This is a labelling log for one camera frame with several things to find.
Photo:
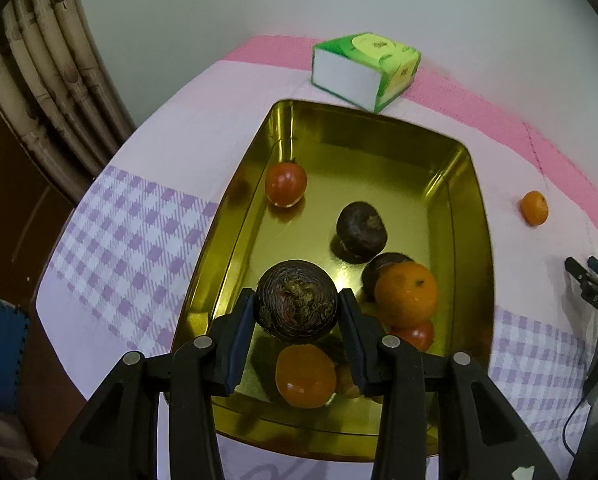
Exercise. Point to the red and gold tin box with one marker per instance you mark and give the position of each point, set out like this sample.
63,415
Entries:
369,170

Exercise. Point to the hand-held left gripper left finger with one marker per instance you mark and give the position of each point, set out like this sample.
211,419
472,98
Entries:
239,345

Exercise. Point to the brown wooden furniture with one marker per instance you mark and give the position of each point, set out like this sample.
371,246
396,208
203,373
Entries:
9,200

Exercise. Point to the mandarin orange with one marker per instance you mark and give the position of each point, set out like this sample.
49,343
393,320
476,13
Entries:
535,207
406,295

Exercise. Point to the dark brown round fruit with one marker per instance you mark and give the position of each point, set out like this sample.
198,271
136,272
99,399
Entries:
361,232
296,300
379,272

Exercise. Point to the pink and purple checked tablecloth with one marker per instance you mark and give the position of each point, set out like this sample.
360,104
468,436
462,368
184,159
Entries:
179,135

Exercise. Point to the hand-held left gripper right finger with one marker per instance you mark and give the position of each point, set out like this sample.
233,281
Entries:
356,355

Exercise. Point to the green tissue pack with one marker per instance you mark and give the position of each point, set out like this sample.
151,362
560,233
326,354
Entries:
364,65

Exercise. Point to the blue foam mat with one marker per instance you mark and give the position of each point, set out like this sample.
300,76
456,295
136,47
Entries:
1,355

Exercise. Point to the orange tomato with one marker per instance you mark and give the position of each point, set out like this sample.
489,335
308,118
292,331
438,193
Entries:
305,375

